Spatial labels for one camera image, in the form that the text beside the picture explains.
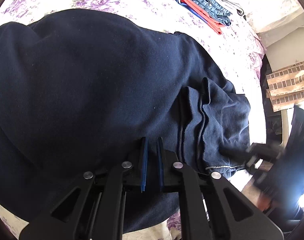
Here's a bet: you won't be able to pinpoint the navy blue pants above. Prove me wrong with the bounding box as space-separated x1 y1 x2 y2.
0 9 250 222

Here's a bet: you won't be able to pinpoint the beige checked curtain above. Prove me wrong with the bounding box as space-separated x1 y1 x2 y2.
266 61 304 112

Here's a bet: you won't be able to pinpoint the purple floral bed sheet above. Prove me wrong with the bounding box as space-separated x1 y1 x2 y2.
0 0 266 232

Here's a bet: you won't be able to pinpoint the folded red garment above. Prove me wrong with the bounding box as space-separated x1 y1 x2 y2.
176 0 224 35

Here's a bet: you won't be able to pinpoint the white lace headboard cover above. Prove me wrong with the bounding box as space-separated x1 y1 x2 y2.
241 0 304 33

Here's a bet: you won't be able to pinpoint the folded blue jeans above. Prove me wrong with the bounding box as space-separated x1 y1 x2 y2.
191 0 231 27

